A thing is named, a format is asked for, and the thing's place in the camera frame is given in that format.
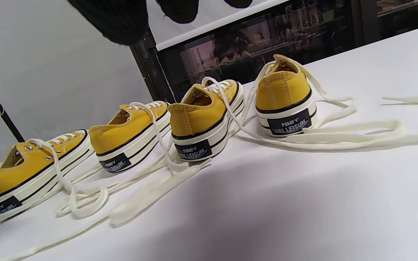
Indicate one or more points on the dark window frame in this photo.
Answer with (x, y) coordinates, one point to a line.
(151, 69)

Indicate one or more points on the person's right hand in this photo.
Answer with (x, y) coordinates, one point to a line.
(118, 18)

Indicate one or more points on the white shoe lace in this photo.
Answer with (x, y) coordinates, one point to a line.
(151, 195)
(339, 128)
(85, 203)
(339, 144)

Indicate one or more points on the white roller blind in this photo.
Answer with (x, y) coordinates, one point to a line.
(209, 25)

